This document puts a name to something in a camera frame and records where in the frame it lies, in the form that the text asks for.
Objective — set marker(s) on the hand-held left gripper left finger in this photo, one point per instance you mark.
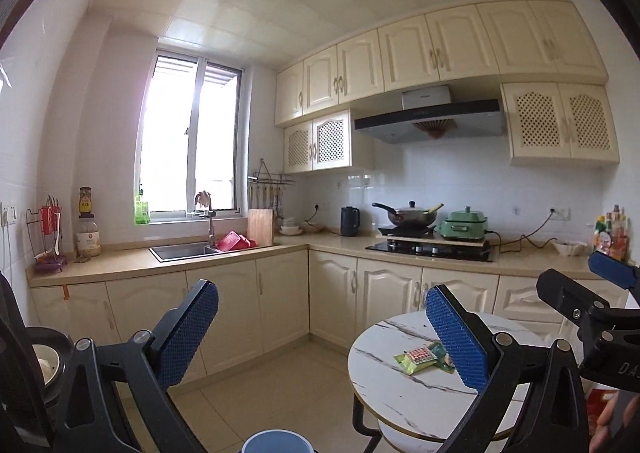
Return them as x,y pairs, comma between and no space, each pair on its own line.
192,328

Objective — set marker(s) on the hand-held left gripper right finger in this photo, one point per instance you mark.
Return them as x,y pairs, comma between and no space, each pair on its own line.
455,338

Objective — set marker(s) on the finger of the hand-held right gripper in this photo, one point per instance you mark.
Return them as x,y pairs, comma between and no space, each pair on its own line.
565,290
612,269

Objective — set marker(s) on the small green packet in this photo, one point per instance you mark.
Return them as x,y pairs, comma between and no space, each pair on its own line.
447,362

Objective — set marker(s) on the green snack packet red print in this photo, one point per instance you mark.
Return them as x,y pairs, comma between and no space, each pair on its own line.
417,360

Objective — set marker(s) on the blue plastic bucket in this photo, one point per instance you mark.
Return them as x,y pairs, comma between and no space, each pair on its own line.
277,440

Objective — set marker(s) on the person's right hand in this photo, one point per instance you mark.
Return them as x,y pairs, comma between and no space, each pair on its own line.
605,420

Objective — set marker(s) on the cluster of condiment bottles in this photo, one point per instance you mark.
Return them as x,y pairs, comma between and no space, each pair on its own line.
612,233

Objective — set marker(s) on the white bowl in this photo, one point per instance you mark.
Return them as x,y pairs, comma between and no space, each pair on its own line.
570,248

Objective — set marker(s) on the red cardboard box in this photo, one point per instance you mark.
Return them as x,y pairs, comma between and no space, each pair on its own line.
595,400

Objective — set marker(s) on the round white marble table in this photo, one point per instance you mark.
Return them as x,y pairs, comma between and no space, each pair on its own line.
390,343

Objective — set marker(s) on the steel sink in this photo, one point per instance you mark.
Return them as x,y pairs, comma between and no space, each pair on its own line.
182,252

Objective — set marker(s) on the black glass gas stove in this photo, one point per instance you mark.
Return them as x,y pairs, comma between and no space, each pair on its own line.
430,250

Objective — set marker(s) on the cream lower cabinets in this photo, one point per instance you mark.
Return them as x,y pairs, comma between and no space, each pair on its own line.
280,293

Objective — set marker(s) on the cream cabinets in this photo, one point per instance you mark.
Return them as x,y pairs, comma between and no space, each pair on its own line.
450,53
280,293

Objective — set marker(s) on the red dish basket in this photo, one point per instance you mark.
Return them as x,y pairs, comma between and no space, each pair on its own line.
235,242

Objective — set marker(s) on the steel faucet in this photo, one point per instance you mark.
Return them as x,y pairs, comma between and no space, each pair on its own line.
209,220

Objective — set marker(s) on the green electric cooker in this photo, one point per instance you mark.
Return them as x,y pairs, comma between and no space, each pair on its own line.
465,225

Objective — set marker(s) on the black portable burner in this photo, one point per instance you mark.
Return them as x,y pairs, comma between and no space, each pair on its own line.
405,230

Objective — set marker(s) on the wooden cutting board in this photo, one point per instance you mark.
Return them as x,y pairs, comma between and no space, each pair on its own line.
260,227

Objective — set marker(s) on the green dish soap bottle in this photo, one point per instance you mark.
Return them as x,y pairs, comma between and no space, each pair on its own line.
141,210

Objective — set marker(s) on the black wok with lid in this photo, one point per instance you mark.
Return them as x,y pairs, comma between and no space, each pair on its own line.
410,214

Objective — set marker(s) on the large clear jar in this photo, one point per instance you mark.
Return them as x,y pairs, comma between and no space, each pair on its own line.
88,240

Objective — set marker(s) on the black round bin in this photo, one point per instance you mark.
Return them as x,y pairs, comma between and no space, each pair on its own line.
55,340

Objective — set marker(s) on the stack of white bowls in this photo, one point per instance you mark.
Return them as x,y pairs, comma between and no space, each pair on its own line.
291,227

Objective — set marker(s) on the wide cream lattice cabinet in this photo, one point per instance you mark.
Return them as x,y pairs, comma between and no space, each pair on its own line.
562,120

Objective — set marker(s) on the black electric kettle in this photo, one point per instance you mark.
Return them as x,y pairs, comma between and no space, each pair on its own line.
350,221

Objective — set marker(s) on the hanging utensil rack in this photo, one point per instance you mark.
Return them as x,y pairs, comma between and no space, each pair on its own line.
270,183

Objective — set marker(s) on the yellow label bottle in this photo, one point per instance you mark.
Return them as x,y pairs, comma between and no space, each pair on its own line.
86,200

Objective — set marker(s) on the sliding window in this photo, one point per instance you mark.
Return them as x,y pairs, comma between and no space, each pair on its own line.
192,138

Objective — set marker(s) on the range hood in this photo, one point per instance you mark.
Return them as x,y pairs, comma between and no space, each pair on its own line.
430,120

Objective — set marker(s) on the small cream lattice cabinet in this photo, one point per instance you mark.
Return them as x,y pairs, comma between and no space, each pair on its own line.
320,140

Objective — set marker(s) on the cream upper cabinets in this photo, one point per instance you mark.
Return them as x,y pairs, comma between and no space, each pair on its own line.
450,53

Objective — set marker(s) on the wide white wall outlet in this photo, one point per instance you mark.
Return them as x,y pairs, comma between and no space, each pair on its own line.
560,213

